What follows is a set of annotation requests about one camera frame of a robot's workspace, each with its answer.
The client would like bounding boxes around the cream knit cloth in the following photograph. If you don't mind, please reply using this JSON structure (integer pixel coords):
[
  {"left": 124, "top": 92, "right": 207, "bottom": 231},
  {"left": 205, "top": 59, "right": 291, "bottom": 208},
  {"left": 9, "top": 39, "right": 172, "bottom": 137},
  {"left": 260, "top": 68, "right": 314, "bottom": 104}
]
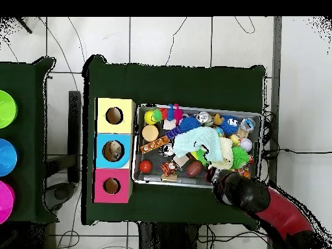
[{"left": 208, "top": 136, "right": 234, "bottom": 171}]

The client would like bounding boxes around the mint green cloth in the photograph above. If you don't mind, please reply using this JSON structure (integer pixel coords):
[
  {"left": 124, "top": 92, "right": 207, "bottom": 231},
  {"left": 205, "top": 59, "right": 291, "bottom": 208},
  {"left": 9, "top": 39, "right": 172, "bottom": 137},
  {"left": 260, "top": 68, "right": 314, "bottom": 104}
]
[{"left": 172, "top": 126, "right": 223, "bottom": 163}]

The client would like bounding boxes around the shallow silver mesh bin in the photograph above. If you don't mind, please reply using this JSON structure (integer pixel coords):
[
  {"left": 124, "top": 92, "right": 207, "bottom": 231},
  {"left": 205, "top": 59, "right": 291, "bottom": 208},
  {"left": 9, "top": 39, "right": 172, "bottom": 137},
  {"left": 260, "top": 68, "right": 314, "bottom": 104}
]
[{"left": 131, "top": 103, "right": 264, "bottom": 192}]

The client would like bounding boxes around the wooden three-hole box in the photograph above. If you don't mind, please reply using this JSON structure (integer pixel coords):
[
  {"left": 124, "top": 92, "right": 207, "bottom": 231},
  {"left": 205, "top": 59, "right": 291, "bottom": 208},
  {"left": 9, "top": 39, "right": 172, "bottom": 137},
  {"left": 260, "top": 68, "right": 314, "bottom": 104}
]
[{"left": 91, "top": 97, "right": 137, "bottom": 204}]

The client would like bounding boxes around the green spiky rubber ball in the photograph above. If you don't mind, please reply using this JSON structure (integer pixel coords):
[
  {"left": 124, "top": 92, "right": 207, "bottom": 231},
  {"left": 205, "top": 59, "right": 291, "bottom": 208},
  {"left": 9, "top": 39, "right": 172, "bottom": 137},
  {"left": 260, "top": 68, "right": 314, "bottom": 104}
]
[{"left": 231, "top": 146, "right": 250, "bottom": 170}]

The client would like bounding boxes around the white baseball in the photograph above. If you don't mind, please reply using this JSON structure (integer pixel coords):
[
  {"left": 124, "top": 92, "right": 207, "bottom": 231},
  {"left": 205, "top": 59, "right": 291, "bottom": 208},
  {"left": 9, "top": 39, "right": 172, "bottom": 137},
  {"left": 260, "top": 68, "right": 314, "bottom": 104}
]
[{"left": 239, "top": 137, "right": 254, "bottom": 153}]

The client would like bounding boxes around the blue spiky rubber ball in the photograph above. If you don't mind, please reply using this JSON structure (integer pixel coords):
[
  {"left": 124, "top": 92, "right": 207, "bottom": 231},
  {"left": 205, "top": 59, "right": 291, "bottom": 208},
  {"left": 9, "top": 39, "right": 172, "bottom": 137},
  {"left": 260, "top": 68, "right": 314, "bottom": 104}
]
[{"left": 178, "top": 116, "right": 202, "bottom": 131}]

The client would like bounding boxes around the silver-top drink can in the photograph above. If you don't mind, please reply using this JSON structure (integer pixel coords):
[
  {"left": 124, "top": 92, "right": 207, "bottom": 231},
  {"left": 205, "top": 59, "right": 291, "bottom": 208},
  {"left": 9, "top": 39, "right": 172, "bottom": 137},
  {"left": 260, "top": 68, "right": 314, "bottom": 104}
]
[{"left": 195, "top": 111, "right": 215, "bottom": 128}]

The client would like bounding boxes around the red ball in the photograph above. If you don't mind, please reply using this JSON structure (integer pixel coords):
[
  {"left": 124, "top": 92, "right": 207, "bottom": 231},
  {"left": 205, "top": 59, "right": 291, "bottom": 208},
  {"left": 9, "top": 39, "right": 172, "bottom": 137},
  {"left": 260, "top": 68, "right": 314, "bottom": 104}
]
[{"left": 138, "top": 160, "right": 153, "bottom": 174}]

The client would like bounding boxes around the rainbow spiky caterpillar toy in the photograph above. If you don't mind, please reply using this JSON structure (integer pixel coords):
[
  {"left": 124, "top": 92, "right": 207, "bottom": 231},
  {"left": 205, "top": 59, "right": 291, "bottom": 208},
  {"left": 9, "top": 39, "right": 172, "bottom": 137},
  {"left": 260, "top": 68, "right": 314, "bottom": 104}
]
[{"left": 152, "top": 103, "right": 184, "bottom": 125}]

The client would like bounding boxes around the round orange sponge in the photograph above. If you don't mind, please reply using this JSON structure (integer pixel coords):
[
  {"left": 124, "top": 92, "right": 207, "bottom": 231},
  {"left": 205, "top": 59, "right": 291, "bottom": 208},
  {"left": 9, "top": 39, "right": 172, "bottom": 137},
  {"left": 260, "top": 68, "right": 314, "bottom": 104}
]
[{"left": 141, "top": 124, "right": 160, "bottom": 143}]

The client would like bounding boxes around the yellow smiley ball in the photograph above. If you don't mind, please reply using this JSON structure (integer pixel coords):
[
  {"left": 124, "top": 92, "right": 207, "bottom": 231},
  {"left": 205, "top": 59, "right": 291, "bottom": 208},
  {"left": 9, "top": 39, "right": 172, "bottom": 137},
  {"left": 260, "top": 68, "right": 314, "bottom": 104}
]
[{"left": 144, "top": 110, "right": 158, "bottom": 126}]

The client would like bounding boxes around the dark green table cloth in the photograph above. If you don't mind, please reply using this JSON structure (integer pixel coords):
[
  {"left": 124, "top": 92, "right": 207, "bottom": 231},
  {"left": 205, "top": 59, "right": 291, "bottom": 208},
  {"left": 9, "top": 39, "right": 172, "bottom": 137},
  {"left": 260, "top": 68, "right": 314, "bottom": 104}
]
[
  {"left": 0, "top": 56, "right": 59, "bottom": 224},
  {"left": 81, "top": 54, "right": 267, "bottom": 226}
]

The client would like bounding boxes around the black upright panel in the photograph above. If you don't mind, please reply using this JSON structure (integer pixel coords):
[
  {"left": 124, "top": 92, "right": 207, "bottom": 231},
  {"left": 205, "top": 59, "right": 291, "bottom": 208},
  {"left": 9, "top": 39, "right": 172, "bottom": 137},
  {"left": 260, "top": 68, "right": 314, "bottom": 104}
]
[{"left": 67, "top": 90, "right": 82, "bottom": 184}]

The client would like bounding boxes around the blue plastic bowl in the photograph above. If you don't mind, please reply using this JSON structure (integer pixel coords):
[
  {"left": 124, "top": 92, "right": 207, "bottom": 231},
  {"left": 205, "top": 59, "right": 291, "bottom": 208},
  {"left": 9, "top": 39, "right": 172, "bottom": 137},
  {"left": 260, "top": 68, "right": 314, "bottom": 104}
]
[{"left": 0, "top": 137, "right": 19, "bottom": 178}]

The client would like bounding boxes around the pink plastic bowl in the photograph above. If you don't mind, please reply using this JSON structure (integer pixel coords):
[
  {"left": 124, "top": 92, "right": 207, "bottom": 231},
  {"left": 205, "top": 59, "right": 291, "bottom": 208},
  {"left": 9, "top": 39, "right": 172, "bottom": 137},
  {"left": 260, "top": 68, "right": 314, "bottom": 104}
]
[{"left": 0, "top": 180, "right": 16, "bottom": 224}]

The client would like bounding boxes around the green plastic bowl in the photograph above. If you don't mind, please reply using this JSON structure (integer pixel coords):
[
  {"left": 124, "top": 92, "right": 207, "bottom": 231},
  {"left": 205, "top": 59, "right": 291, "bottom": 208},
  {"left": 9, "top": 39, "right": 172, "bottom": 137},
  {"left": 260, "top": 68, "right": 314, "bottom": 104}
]
[{"left": 0, "top": 89, "right": 18, "bottom": 130}]

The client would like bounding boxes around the dark slanted rod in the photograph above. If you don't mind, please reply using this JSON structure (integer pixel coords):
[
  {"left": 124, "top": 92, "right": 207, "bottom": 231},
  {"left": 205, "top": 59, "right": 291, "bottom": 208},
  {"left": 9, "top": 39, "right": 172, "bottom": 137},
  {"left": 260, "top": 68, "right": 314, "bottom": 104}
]
[{"left": 15, "top": 17, "right": 34, "bottom": 35}]

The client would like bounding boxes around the black power cable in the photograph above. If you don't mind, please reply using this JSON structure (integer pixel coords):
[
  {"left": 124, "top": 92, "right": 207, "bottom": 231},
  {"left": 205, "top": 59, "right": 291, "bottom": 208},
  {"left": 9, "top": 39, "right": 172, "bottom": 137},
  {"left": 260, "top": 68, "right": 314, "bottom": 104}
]
[{"left": 260, "top": 147, "right": 332, "bottom": 160}]

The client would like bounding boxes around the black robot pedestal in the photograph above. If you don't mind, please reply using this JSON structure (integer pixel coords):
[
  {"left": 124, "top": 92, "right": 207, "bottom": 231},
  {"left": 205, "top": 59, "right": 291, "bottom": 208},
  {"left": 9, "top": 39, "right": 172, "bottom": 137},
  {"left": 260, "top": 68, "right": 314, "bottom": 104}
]
[{"left": 138, "top": 222, "right": 200, "bottom": 249}]

